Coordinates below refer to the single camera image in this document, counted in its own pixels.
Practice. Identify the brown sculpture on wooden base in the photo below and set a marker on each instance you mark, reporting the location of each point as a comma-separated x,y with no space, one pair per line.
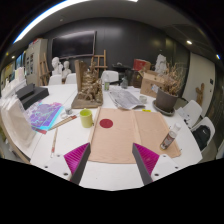
87,90

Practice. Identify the large white canvas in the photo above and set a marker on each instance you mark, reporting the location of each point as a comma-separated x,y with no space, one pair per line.
16,123

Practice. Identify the flat round red coaster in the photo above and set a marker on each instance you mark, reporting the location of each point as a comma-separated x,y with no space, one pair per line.
106,123

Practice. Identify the large black box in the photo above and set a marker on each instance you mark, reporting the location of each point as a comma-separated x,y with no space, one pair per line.
35,97

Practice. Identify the beige cabinet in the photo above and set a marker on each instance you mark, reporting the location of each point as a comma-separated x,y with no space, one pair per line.
33,60

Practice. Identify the cardboard box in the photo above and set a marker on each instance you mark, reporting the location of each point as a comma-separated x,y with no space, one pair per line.
148,85

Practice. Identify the thin wooden stick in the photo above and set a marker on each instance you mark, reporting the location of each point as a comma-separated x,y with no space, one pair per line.
54,141

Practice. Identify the black backpack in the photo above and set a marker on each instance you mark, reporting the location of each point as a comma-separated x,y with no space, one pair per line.
201,136

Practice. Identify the long ceiling light strip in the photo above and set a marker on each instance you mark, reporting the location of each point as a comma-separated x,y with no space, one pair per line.
40,18

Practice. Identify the white tape roll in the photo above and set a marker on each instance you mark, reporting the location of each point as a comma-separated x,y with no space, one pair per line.
61,115

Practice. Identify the yellow-green mug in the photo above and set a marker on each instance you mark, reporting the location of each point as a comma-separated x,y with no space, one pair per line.
86,118

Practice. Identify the small black box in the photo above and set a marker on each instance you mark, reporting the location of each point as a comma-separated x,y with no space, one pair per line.
25,90

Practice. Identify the wooden figure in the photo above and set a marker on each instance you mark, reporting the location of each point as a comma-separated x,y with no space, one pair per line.
200,95

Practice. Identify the white chair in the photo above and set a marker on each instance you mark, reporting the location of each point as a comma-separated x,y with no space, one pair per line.
70,79
192,111
55,80
111,76
208,122

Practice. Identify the white plaster bust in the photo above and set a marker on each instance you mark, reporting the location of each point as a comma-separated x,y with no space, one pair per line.
56,66
66,69

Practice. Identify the grey plant saucer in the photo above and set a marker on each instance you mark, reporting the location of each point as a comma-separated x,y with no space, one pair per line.
160,111

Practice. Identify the stack of white panels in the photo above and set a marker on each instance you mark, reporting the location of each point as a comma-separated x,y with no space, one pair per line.
13,81

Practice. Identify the clear bottle with white cap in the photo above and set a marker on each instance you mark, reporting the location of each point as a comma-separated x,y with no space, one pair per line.
169,138

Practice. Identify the dried plant in grey pot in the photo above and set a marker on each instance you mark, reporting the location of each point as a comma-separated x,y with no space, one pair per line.
168,90

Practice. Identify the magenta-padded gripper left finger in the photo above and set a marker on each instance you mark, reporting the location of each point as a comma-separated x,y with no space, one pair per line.
75,160

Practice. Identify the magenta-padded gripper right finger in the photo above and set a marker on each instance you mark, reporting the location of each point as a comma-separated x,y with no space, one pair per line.
148,160

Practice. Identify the white plaster sculpture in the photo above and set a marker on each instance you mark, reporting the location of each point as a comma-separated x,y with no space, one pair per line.
161,64

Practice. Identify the tall wooden easel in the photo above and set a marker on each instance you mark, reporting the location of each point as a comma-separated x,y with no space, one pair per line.
43,70

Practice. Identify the purple and teal print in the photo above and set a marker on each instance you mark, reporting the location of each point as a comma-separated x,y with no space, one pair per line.
43,115

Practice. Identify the red box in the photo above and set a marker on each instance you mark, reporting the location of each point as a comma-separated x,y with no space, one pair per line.
141,64

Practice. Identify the newspaper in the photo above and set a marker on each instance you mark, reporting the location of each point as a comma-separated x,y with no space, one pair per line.
125,99

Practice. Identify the spray bottle with green label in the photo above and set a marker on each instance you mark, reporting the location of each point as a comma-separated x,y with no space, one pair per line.
106,83

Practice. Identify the wooden brush with red band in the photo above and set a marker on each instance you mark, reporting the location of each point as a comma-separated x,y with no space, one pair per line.
63,122

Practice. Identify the dark wall screen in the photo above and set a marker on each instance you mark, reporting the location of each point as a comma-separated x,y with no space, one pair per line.
73,44

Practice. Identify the small white-lidded jar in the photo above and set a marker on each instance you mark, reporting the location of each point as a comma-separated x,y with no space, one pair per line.
68,110

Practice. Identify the small white cup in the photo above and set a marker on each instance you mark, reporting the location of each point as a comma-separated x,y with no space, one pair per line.
143,99

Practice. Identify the small wooden easel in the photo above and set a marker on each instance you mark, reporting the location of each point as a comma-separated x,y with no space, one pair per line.
104,61

